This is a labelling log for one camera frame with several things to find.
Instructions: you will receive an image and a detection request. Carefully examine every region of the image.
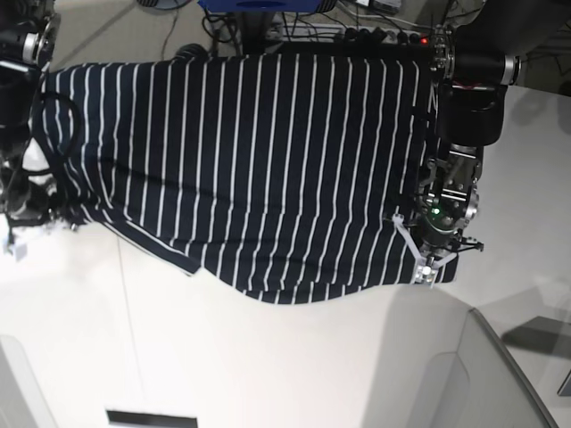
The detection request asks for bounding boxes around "white framed table slot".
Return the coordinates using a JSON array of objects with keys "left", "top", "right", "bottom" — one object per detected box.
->
[{"left": 106, "top": 410, "right": 198, "bottom": 428}]

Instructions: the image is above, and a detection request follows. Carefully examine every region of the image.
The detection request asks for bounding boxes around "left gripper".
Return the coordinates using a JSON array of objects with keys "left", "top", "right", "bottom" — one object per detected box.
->
[{"left": 392, "top": 214, "right": 484, "bottom": 285}]

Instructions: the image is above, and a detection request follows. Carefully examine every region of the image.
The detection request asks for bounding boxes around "black table leg column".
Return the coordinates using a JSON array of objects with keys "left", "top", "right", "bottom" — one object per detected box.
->
[{"left": 236, "top": 12, "right": 273, "bottom": 54}]

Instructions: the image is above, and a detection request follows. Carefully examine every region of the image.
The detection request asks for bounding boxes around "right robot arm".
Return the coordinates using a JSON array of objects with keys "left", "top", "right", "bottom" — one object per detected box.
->
[{"left": 1, "top": 1, "right": 82, "bottom": 261}]

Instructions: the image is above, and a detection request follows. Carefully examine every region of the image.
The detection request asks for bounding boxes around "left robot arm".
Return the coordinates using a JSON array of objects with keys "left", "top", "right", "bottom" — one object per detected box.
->
[{"left": 393, "top": 1, "right": 570, "bottom": 285}]

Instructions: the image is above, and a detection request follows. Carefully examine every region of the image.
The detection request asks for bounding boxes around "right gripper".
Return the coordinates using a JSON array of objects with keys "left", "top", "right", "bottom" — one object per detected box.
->
[{"left": 1, "top": 177, "right": 61, "bottom": 261}]

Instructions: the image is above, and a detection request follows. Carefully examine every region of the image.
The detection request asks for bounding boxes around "navy white striped t-shirt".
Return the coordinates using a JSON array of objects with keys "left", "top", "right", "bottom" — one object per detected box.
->
[{"left": 37, "top": 54, "right": 435, "bottom": 304}]

